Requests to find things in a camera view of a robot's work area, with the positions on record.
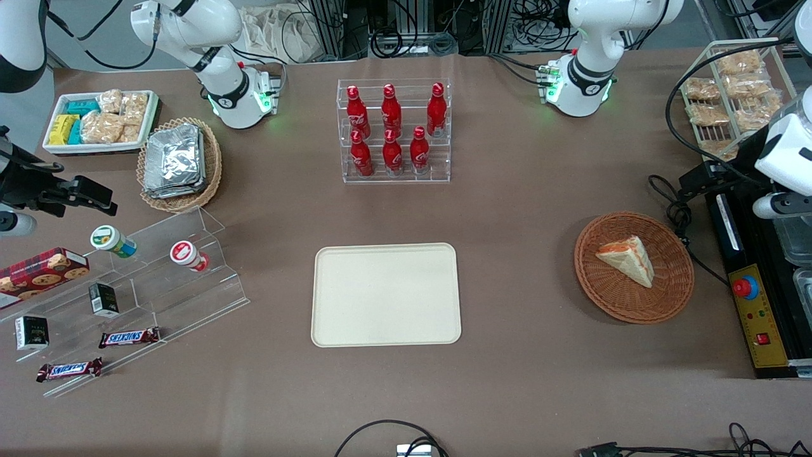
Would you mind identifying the cup with red lid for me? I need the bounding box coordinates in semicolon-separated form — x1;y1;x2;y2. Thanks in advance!
169;241;211;273

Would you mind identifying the clear acrylic stepped display stand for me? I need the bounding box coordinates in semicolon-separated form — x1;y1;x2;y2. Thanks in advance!
0;206;250;399

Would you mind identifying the red cola bottle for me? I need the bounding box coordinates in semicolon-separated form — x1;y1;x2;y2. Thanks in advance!
350;130;374;178
346;85;371;139
382;129;404;176
381;84;403;137
409;126;431;175
426;83;448;138

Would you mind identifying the triangular sandwich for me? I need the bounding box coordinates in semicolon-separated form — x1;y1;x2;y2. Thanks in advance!
595;235;655;289

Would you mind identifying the yellow snack pack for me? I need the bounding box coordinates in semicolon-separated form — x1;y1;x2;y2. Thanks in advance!
49;114;80;146

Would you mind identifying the small clear plastic container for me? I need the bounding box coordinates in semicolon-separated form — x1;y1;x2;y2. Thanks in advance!
793;267;812;313

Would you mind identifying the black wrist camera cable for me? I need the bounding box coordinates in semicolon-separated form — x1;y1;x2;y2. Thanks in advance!
664;36;797;186

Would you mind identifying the black power cable on table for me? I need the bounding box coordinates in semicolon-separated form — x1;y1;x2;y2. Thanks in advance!
648;174;731;288

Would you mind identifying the cup with green lid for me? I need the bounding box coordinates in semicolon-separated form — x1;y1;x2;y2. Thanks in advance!
90;225;138;258

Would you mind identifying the red cookie box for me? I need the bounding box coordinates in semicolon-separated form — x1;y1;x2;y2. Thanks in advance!
0;248;90;310

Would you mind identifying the black machine with yellow panel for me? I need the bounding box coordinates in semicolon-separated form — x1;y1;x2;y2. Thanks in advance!
705;188;812;380

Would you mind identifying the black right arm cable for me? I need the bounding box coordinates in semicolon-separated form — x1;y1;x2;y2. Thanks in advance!
46;0;160;72

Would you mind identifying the beige plastic tray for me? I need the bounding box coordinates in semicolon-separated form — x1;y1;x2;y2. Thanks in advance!
311;243;462;348

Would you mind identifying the small black carton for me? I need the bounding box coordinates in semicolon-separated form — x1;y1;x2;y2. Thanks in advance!
88;282;121;318

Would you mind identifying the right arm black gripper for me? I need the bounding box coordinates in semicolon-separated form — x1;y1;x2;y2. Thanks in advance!
0;143;119;217

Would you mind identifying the beige cloth bag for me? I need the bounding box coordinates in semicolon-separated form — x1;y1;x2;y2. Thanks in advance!
240;5;319;64

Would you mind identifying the round brown wicker basket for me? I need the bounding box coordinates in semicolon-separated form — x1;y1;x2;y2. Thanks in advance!
574;211;695;325

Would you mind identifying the black cable with connector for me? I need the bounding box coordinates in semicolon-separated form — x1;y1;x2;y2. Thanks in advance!
576;422;812;457

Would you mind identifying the black looped cable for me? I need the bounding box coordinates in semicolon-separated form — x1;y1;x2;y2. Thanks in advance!
334;419;449;457

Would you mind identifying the black cable bundle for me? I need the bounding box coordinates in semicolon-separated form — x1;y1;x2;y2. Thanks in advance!
370;0;459;59

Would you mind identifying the silver foil pack stack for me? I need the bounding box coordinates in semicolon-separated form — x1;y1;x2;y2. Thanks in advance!
143;124;207;199

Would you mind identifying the large clear plastic container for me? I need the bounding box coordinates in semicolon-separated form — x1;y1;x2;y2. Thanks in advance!
771;215;812;267

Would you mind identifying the oval light wicker basket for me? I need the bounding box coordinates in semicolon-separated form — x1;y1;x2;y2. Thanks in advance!
137;117;223;213

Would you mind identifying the Snickers chocolate bar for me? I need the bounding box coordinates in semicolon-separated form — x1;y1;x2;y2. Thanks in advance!
98;327;161;349
36;357;103;383

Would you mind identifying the black and white carton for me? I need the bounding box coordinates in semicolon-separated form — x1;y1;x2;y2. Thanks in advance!
15;315;50;351

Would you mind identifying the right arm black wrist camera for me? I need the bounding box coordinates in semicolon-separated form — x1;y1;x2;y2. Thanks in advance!
69;176;115;199

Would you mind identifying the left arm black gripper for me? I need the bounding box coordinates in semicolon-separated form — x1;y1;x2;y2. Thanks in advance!
678;159;764;205

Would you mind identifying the white wire rack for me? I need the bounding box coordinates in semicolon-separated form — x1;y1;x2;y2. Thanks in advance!
676;38;799;172

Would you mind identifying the white rectangular snack bin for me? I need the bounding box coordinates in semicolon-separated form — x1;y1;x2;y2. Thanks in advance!
43;90;159;156

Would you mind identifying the clear acrylic bottle rack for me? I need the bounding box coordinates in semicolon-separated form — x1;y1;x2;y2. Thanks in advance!
337;78;452;184

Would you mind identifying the bagged fried snack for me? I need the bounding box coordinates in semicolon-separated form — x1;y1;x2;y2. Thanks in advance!
735;95;783;132
700;140;741;162
686;103;731;127
723;74;772;100
684;77;721;102
716;50;763;77

